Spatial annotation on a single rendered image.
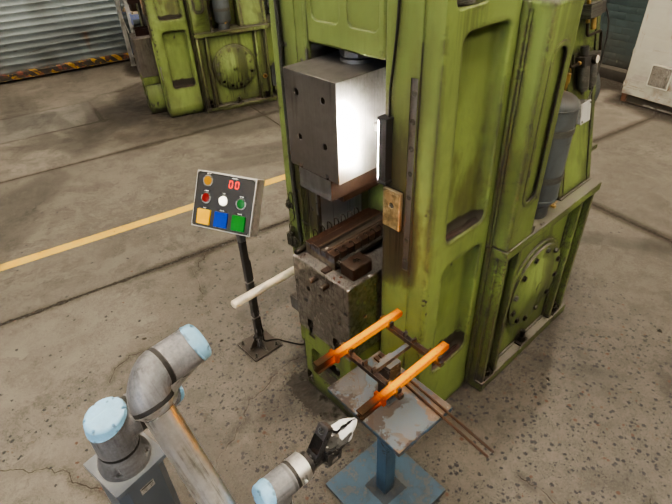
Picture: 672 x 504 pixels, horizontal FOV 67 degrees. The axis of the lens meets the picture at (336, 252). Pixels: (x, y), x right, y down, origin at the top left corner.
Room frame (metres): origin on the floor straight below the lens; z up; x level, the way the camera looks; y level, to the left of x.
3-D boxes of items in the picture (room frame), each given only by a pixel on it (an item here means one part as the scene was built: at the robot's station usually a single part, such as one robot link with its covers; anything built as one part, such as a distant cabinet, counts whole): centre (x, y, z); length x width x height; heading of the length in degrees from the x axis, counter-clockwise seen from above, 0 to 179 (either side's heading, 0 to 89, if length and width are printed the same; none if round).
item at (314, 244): (2.01, -0.08, 0.96); 0.42 x 0.20 x 0.09; 131
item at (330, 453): (0.89, 0.08, 0.91); 0.12 x 0.08 x 0.09; 130
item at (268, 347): (2.24, 0.50, 0.05); 0.22 x 0.22 x 0.09; 41
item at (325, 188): (2.01, -0.08, 1.32); 0.42 x 0.20 x 0.10; 131
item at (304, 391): (1.84, 0.11, 0.01); 0.58 x 0.39 x 0.01; 41
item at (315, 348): (1.97, -0.13, 0.23); 0.55 x 0.37 x 0.47; 131
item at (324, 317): (1.97, -0.13, 0.69); 0.56 x 0.38 x 0.45; 131
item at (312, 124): (1.97, -0.11, 1.56); 0.42 x 0.39 x 0.40; 131
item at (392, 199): (1.72, -0.23, 1.27); 0.09 x 0.02 x 0.17; 41
